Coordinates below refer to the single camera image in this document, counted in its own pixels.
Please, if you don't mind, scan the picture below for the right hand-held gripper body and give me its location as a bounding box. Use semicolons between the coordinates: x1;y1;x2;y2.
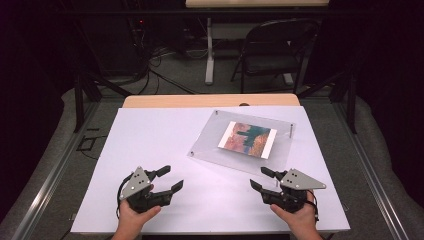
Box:
261;168;327;214

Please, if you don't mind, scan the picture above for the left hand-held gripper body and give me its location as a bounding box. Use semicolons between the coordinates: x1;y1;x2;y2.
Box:
118;165;174;214

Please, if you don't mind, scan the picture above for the painting print with white border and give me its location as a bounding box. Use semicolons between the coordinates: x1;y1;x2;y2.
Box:
217;121;278;160

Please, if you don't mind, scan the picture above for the clear acrylic picture frame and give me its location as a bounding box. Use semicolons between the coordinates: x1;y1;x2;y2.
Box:
186;109;296;178

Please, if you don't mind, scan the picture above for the person's right hand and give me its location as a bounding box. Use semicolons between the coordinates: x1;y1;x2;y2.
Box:
269;190;319;234

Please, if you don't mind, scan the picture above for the person's left hand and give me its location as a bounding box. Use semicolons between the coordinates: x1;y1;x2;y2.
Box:
117;184;163;234

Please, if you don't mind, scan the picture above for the white table board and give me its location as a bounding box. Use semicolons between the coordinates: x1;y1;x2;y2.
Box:
70;105;351;235

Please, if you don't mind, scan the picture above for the light wooden table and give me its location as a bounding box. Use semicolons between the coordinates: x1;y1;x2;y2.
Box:
122;93;301;109

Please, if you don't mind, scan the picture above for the black metal stand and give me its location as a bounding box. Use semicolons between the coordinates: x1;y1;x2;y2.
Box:
296;64;358;135
73;69;133;134

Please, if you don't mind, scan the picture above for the black folding chair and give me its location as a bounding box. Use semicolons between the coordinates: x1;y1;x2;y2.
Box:
230;18;321;95

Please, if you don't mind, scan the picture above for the white desk with metal legs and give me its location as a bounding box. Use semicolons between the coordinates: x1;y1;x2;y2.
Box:
184;0;331;86

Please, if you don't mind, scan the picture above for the black computer tower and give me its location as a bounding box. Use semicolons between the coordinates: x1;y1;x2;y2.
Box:
79;13;149;77

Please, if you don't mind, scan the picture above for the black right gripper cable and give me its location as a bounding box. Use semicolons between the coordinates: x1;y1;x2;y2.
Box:
305;189;320;223

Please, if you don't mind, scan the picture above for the aluminium floor rail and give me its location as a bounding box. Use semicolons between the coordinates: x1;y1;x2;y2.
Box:
333;99;412;240
9;99;101;240

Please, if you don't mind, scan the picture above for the black floor cable bundle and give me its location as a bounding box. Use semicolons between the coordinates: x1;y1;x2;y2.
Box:
128;16;204;96

